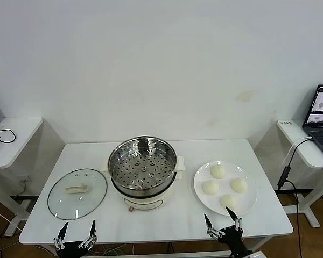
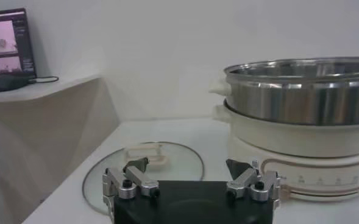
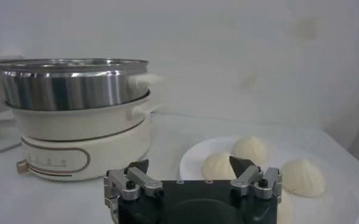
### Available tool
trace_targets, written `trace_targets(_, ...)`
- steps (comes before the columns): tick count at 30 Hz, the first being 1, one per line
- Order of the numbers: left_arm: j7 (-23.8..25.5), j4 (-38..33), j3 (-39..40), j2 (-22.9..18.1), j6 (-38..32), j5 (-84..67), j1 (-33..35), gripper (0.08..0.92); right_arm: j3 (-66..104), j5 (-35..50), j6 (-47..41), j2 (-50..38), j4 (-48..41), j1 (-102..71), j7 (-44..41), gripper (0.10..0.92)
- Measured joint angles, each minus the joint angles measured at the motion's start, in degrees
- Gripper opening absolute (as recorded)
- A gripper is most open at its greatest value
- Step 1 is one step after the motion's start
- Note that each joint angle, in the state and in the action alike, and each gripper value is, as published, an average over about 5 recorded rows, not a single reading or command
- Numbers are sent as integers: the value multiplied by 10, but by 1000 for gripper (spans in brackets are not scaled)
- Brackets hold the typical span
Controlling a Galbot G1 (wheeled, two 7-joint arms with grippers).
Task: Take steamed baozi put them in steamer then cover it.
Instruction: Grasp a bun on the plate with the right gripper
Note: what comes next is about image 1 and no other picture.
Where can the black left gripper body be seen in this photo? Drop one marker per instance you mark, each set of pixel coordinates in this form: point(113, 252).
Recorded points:
point(71, 250)

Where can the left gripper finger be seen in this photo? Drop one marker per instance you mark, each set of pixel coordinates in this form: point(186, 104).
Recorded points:
point(92, 231)
point(63, 231)

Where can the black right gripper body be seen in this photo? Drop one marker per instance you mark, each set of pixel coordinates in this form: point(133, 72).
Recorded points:
point(231, 235)

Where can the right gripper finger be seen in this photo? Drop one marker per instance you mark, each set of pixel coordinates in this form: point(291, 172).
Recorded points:
point(207, 221)
point(231, 213)

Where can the white steamed baozi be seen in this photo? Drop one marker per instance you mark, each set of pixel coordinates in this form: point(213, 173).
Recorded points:
point(210, 186)
point(239, 185)
point(218, 171)
point(227, 200)

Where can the stainless steel steamer basket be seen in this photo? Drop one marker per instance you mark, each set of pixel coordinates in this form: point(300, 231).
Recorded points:
point(118, 177)

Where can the white round plate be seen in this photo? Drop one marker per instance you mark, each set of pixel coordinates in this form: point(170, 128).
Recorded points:
point(204, 199)

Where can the white work table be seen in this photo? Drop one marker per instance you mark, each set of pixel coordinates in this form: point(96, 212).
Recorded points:
point(177, 228)

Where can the cream electric cooker base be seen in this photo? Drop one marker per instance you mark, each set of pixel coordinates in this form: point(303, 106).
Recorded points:
point(142, 201)

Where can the small printed table label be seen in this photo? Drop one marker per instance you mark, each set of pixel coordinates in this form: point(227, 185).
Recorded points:
point(286, 123)

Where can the grey open laptop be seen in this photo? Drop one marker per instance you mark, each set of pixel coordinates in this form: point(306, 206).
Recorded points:
point(320, 137)

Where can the white wall socket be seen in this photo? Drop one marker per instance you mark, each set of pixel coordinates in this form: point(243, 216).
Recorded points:
point(25, 178)

